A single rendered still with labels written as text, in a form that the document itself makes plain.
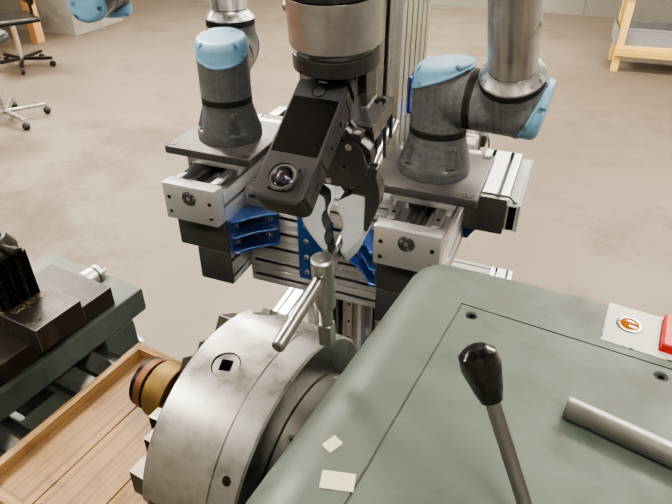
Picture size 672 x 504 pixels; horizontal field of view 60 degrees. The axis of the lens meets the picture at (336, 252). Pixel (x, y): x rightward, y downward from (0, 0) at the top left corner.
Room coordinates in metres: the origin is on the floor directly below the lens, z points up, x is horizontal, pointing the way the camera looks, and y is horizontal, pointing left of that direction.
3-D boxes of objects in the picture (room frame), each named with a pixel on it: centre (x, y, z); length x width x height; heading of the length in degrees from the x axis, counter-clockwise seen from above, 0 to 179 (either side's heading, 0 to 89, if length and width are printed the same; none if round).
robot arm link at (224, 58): (1.32, 0.25, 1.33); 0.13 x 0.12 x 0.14; 0
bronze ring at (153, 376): (0.58, 0.23, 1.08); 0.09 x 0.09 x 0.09; 61
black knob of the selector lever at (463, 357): (0.32, -0.11, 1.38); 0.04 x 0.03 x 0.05; 61
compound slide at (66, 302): (0.87, 0.59, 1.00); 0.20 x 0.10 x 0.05; 61
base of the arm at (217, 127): (1.32, 0.25, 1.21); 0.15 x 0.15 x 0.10
